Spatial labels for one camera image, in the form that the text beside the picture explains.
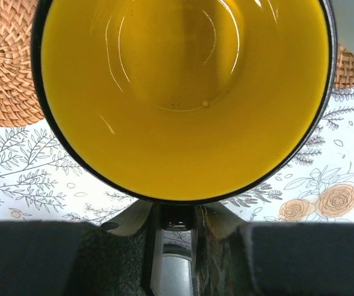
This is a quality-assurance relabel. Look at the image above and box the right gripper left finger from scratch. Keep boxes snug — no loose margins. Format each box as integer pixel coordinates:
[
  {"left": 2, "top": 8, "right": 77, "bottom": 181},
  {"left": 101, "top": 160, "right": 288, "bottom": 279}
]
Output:
[{"left": 0, "top": 204, "right": 158, "bottom": 295}]

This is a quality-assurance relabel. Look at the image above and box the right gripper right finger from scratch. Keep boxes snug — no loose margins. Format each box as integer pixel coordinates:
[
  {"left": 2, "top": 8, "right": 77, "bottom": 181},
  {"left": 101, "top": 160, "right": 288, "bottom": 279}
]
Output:
[{"left": 195, "top": 205, "right": 354, "bottom": 295}]

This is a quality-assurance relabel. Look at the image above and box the yellow ceramic mug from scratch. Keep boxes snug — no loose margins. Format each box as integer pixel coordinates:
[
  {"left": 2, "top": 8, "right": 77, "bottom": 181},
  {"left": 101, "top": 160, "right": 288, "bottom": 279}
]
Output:
[{"left": 31, "top": 1, "right": 336, "bottom": 207}]

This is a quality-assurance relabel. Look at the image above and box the woven rattan coaster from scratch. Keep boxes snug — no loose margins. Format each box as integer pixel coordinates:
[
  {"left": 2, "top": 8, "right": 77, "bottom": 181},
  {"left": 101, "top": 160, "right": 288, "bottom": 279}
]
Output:
[
  {"left": 334, "top": 46, "right": 354, "bottom": 89},
  {"left": 0, "top": 0, "right": 44, "bottom": 127}
]

